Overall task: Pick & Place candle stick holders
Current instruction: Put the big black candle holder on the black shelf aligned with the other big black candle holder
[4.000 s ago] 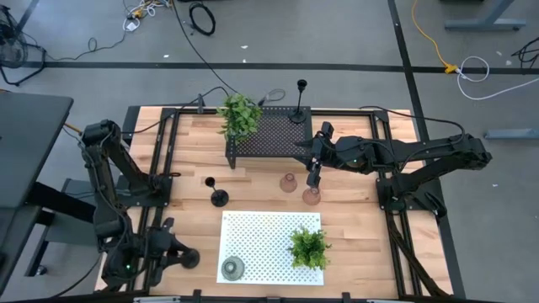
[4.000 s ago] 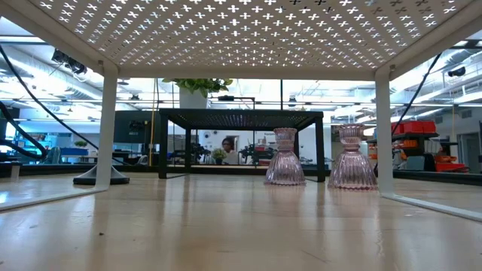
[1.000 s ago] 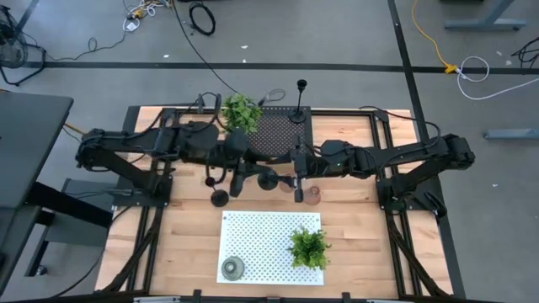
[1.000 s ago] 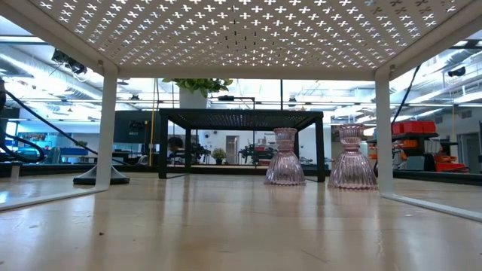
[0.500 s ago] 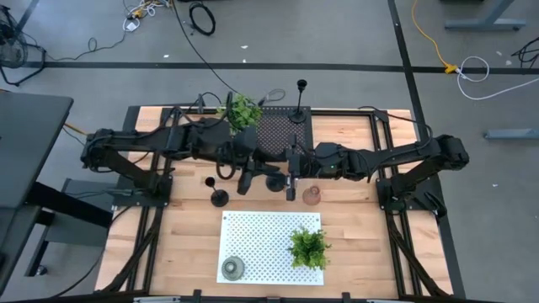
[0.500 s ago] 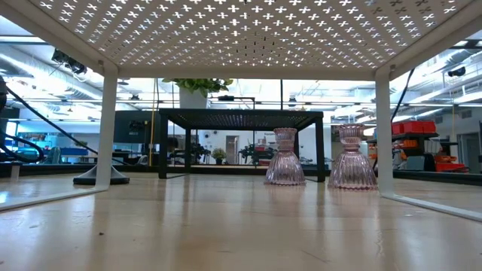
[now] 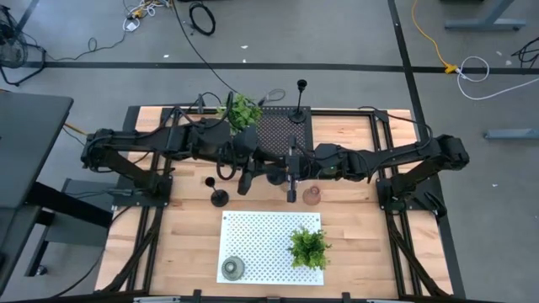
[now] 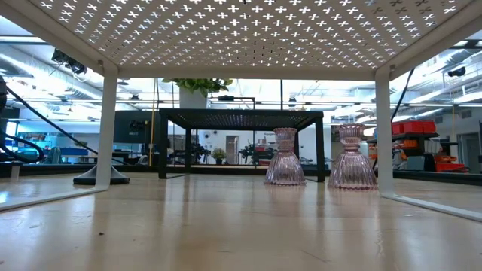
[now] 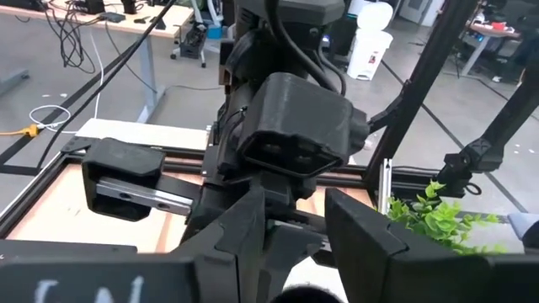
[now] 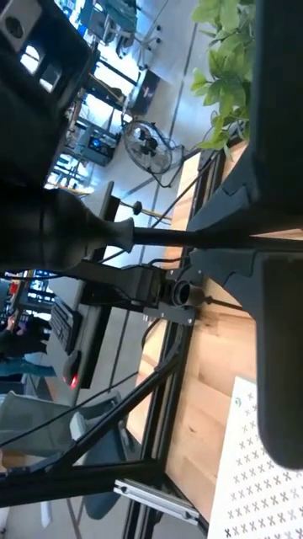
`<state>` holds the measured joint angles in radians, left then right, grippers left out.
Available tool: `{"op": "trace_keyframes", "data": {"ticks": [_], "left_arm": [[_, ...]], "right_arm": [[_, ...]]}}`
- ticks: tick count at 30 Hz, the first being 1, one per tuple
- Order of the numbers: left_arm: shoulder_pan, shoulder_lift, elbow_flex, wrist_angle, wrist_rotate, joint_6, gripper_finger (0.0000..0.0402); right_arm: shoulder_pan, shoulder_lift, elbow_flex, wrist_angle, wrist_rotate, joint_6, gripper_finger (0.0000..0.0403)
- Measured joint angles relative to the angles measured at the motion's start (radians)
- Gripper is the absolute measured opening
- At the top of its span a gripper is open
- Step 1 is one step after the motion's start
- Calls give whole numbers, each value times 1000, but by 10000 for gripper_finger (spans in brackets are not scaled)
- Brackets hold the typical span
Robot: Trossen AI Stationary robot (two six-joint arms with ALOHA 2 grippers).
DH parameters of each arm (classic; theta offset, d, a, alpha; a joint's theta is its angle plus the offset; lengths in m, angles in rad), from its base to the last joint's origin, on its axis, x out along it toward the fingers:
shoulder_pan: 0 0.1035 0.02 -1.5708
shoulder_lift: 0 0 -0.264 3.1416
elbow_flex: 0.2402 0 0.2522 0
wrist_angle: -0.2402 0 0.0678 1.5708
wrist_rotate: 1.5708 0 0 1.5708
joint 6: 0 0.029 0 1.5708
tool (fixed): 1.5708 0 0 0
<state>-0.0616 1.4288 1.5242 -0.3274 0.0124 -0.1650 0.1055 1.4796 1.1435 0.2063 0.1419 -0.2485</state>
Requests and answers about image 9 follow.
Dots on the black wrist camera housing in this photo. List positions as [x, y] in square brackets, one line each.
[295, 113]

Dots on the black rolling cart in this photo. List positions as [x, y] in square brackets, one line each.
[191, 42]

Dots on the black table edge rail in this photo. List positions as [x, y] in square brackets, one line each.
[358, 173]
[29, 195]

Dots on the green plant in white pot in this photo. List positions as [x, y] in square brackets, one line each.
[438, 219]

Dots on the long black diagonal strut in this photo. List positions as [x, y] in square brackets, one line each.
[105, 83]

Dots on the yellow power plug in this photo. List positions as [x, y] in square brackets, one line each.
[31, 130]

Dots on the white trash bin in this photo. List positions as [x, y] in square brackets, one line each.
[370, 54]

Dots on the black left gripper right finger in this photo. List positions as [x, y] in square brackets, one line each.
[400, 273]

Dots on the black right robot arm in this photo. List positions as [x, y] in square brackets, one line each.
[252, 50]

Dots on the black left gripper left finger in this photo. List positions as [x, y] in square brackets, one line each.
[126, 282]

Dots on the background work table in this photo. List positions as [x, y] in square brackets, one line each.
[480, 42]

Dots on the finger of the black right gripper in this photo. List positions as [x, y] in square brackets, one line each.
[122, 157]

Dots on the silver aluminium extrusion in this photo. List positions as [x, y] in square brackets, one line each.
[385, 185]

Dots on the wooden desk with grey legs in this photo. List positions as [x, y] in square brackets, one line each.
[126, 23]

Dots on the black frame upright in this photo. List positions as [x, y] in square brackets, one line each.
[421, 80]
[488, 147]

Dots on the black cone-base candlestick holder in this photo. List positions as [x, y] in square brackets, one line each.
[307, 296]

